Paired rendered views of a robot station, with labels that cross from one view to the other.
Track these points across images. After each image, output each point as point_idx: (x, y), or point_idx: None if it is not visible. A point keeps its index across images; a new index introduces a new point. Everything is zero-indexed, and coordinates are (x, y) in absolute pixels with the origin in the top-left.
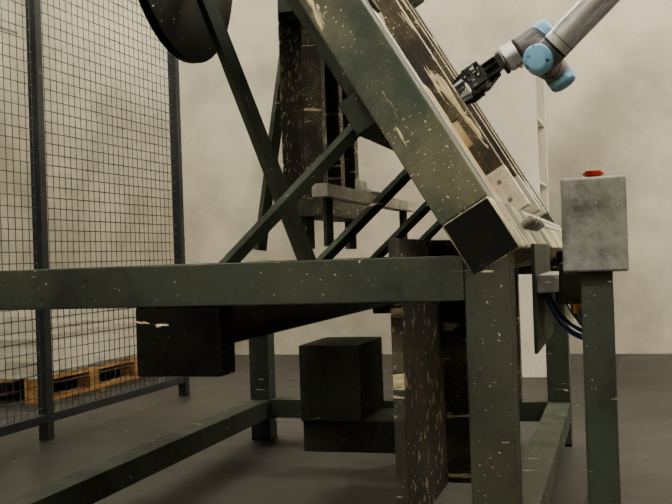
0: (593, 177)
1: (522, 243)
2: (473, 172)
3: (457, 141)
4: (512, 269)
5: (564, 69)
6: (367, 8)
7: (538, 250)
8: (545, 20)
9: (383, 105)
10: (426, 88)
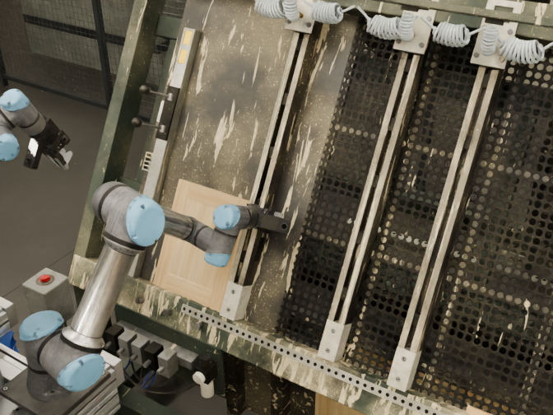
0: (34, 276)
1: (78, 286)
2: (76, 240)
3: None
4: (81, 291)
5: (204, 250)
6: (100, 142)
7: (135, 315)
8: (218, 207)
9: None
10: (227, 199)
